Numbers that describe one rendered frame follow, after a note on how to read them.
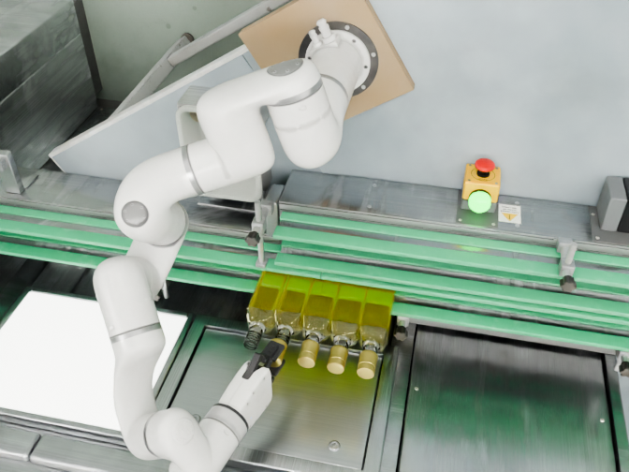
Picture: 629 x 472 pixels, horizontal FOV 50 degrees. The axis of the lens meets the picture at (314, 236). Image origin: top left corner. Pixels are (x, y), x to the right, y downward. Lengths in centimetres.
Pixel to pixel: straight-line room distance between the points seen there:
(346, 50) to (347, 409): 70
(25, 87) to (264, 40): 95
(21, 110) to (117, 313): 111
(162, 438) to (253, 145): 47
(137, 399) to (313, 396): 39
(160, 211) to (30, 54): 113
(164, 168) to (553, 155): 77
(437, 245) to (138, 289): 59
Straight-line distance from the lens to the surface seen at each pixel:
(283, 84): 102
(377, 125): 141
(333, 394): 142
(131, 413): 119
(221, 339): 152
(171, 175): 109
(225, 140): 105
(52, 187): 173
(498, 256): 136
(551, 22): 131
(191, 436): 111
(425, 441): 141
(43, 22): 220
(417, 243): 136
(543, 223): 143
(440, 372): 152
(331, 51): 126
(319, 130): 106
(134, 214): 108
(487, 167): 138
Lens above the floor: 196
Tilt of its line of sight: 48 degrees down
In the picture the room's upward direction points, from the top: 161 degrees counter-clockwise
